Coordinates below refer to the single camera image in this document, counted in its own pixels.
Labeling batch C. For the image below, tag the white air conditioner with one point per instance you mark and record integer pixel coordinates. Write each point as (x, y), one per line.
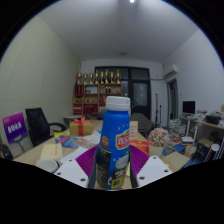
(170, 70)

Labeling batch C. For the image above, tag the dark glass door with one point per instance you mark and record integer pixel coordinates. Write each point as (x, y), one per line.
(140, 93)

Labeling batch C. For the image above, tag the standing orange card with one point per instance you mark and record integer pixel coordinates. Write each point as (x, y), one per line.
(134, 130)

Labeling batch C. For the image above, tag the pile of books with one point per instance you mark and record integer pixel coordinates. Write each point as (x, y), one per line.
(178, 130)

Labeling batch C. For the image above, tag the wooden side desk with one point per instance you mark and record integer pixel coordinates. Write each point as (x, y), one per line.
(213, 125)

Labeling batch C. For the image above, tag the pink flower pot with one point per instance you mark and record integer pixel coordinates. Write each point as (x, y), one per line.
(159, 136)

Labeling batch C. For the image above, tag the white round stool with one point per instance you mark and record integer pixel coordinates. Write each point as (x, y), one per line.
(213, 148)

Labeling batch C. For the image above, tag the blue drink bottle white cap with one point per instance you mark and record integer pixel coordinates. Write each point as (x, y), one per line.
(115, 133)

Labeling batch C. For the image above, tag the black computer monitor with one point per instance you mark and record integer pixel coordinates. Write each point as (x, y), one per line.
(188, 107)

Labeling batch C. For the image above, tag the wooden shelf unit with trophies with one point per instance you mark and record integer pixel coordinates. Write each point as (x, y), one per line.
(90, 100)

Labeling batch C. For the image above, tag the yellow gift box red ribbon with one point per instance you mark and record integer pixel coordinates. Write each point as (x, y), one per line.
(86, 129)

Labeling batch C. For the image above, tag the white book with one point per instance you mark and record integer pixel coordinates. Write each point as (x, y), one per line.
(71, 155)

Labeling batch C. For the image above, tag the ceiling light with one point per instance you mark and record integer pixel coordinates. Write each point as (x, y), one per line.
(132, 1)

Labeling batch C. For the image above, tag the black office chair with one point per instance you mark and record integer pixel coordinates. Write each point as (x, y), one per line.
(36, 125)

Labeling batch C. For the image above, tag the grey office chair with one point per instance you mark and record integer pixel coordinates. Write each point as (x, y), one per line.
(143, 121)

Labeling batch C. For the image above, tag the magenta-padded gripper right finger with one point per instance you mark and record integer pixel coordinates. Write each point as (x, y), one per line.
(155, 170)

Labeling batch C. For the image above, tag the small round table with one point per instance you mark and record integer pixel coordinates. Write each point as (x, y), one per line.
(71, 117)

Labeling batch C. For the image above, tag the purple sign board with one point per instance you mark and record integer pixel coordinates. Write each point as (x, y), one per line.
(15, 128)

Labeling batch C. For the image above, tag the red book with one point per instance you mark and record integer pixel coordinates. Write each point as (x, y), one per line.
(141, 146)

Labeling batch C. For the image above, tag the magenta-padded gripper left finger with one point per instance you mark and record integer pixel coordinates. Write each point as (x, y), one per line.
(71, 171)

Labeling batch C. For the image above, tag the black suitcase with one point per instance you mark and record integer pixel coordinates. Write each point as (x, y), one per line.
(5, 151)

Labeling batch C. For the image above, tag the pale yellow notebook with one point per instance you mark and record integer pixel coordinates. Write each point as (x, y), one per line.
(50, 151)

